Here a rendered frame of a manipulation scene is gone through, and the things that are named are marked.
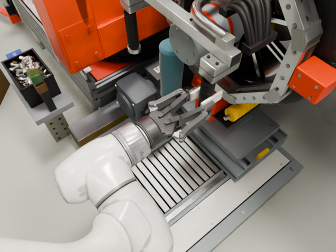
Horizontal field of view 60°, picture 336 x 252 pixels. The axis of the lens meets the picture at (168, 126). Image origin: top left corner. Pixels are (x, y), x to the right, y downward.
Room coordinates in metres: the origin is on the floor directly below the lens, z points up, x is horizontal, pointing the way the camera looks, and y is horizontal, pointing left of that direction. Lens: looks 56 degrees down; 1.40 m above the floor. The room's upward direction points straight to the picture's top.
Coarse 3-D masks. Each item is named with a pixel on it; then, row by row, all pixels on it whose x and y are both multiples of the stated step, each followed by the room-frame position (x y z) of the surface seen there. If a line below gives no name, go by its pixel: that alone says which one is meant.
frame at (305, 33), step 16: (176, 0) 0.98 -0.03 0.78; (288, 0) 0.60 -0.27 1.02; (304, 0) 0.61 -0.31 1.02; (288, 16) 0.59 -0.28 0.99; (304, 16) 0.58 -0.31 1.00; (304, 32) 0.55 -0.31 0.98; (320, 32) 0.57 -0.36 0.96; (288, 48) 0.56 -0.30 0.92; (304, 48) 0.54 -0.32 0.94; (288, 64) 0.56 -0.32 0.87; (224, 80) 0.74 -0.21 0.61; (288, 80) 0.54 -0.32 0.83; (224, 96) 0.68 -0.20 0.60; (240, 96) 0.63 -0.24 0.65; (256, 96) 0.59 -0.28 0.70; (272, 96) 0.55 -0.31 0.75
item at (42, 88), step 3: (42, 84) 0.73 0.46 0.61; (45, 84) 0.73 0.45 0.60; (36, 87) 0.71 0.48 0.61; (39, 87) 0.72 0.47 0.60; (42, 87) 0.72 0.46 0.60; (45, 87) 0.73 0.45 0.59; (36, 90) 0.72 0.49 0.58; (39, 90) 0.71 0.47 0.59; (42, 90) 0.72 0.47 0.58; (45, 90) 0.72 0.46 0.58; (39, 93) 0.71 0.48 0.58
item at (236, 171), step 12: (180, 108) 0.97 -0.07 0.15; (192, 132) 0.81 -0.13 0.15; (276, 132) 0.82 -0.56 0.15; (204, 144) 0.74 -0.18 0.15; (216, 144) 0.75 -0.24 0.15; (264, 144) 0.74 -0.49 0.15; (276, 144) 0.73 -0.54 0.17; (216, 156) 0.67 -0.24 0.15; (228, 156) 0.68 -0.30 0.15; (252, 156) 0.68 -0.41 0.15; (264, 156) 0.68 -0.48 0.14; (228, 168) 0.61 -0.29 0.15; (240, 168) 0.61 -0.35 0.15
